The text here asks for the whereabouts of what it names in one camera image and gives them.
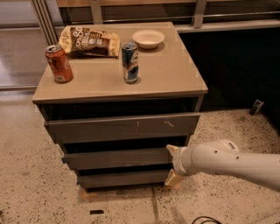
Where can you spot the orange soda can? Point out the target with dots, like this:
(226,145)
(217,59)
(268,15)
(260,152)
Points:
(59,64)

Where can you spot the grey top drawer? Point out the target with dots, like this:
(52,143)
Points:
(121,128)

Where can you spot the white bowl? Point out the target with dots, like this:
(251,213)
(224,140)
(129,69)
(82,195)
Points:
(148,39)

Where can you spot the small black floor device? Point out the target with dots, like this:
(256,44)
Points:
(256,107)

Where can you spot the brown chip bag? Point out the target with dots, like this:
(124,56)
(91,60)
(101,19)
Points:
(89,41)

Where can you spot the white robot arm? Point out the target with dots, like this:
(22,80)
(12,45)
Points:
(222,157)

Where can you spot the metal railing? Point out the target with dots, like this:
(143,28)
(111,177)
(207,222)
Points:
(186,15)

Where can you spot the small black floor marker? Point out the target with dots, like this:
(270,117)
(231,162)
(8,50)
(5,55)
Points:
(95,212)

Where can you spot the grey bottom drawer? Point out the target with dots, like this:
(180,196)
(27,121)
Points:
(123,179)

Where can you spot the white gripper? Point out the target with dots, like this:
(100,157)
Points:
(178,162)

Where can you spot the blue silver energy drink can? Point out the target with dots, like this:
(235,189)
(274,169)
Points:
(130,62)

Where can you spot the grey drawer cabinet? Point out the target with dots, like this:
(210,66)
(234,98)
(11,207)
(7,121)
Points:
(168,83)

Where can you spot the grey drawer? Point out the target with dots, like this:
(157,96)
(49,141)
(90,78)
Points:
(121,128)
(123,179)
(87,157)

